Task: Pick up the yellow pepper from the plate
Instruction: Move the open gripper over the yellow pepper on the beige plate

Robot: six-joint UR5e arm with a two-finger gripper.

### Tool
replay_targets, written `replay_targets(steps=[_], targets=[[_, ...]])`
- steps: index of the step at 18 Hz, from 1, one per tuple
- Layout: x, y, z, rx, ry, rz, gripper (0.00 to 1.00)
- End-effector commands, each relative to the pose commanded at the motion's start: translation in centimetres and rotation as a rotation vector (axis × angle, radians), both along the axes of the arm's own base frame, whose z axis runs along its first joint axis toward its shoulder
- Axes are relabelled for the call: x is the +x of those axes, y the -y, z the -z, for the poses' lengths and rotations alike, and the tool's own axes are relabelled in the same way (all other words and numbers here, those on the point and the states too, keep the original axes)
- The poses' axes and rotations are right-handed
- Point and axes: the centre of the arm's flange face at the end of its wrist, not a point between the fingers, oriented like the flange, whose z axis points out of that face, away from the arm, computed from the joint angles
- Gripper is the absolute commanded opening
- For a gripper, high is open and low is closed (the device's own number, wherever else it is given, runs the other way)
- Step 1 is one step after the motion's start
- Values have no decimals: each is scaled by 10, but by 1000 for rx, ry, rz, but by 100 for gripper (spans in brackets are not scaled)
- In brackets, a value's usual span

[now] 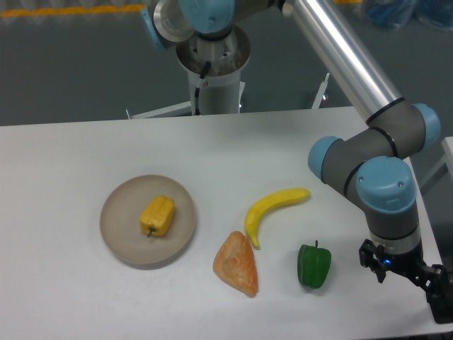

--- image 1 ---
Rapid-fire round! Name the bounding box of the blue plastic bag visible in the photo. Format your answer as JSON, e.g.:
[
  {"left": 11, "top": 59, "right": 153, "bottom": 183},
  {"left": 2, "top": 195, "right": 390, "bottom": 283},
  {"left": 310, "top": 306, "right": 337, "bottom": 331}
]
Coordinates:
[{"left": 360, "top": 0, "right": 452, "bottom": 30}]

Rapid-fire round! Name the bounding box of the yellow bell pepper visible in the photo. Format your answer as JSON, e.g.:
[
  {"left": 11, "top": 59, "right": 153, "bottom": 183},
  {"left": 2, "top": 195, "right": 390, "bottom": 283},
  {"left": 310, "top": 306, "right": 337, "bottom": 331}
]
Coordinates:
[{"left": 139, "top": 195, "right": 175, "bottom": 237}]

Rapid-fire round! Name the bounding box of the green bell pepper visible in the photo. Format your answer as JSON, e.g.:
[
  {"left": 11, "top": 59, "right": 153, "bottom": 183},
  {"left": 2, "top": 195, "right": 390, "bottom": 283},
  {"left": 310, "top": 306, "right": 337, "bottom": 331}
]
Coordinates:
[{"left": 297, "top": 240, "right": 332, "bottom": 289}]

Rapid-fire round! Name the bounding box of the yellow floor marking tape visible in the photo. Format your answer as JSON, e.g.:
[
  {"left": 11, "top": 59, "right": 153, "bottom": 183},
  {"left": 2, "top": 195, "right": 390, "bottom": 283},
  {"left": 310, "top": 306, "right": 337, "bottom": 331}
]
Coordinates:
[{"left": 1, "top": 4, "right": 146, "bottom": 18}]

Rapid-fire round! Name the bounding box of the beige round plate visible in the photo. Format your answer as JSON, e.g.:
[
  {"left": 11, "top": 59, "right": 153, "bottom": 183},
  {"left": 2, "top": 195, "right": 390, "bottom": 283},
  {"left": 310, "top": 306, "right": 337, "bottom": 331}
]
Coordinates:
[{"left": 100, "top": 175, "right": 196, "bottom": 269}]

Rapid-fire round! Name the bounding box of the yellow banana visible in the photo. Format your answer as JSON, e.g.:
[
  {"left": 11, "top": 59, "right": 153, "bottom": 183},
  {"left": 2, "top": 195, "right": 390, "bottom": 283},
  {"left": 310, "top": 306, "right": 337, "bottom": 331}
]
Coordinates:
[{"left": 244, "top": 187, "right": 311, "bottom": 249}]

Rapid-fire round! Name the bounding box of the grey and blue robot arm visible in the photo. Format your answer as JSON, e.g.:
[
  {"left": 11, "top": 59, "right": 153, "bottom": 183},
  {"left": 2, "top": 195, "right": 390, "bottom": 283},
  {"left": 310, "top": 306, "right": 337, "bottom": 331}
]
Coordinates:
[{"left": 141, "top": 1, "right": 452, "bottom": 305}]

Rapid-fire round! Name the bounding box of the white side table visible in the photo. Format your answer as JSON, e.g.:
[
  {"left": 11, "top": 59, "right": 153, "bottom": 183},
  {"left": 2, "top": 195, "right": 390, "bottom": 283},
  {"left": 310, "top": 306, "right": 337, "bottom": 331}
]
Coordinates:
[{"left": 419, "top": 136, "right": 452, "bottom": 195}]

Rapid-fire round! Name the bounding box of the black cable on pedestal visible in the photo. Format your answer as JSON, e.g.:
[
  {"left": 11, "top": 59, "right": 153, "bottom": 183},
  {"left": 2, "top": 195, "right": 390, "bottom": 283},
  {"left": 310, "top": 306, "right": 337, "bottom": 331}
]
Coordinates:
[{"left": 193, "top": 61, "right": 212, "bottom": 116}]

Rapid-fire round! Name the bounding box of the orange bread pastry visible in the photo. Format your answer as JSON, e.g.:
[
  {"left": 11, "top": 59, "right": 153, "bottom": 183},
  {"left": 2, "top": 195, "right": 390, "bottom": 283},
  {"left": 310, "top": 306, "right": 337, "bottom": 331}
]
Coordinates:
[{"left": 212, "top": 231, "right": 258, "bottom": 298}]

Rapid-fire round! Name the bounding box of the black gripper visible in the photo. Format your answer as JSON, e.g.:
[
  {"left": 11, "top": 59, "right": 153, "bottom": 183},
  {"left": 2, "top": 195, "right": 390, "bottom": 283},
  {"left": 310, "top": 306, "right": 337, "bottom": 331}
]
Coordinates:
[{"left": 359, "top": 239, "right": 447, "bottom": 301}]

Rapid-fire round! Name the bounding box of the white metal frame leg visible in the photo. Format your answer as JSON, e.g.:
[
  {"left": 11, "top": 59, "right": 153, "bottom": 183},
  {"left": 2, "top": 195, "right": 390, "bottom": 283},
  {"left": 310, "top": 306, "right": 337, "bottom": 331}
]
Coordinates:
[{"left": 311, "top": 72, "right": 330, "bottom": 110}]

